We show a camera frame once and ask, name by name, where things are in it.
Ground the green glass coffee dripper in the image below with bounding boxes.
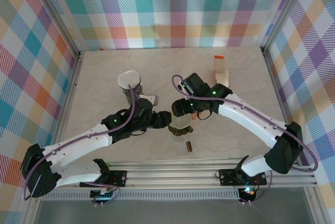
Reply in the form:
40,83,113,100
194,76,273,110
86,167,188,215
168,124,195,138

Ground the tan holder with orange tip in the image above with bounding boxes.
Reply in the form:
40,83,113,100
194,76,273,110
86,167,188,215
213,54,228,78

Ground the controller board with green lights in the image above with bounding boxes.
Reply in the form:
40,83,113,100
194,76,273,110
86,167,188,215
239,186,256,204
90,187,116,205

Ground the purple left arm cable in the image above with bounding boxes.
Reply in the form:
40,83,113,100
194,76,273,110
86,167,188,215
23,84,143,201

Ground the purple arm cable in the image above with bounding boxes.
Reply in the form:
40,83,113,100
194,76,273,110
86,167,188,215
23,84,143,201
171,74,319,206

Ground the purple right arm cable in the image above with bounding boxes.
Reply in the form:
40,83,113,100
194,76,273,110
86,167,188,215
171,74,319,206

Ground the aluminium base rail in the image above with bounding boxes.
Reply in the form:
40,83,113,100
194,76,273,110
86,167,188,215
49,157,319,189

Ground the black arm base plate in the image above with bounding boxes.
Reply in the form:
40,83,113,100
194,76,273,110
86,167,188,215
104,170,128,187
218,167,267,186

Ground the perforated metal cable tray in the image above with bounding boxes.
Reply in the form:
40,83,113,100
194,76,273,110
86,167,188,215
44,191,240,201

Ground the aluminium side rail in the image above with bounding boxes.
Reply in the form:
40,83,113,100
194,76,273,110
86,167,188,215
262,48,319,183
49,50,84,158

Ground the aluminium corner post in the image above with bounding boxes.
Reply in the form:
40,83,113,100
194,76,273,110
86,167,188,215
30,0,81,54
260,0,311,51

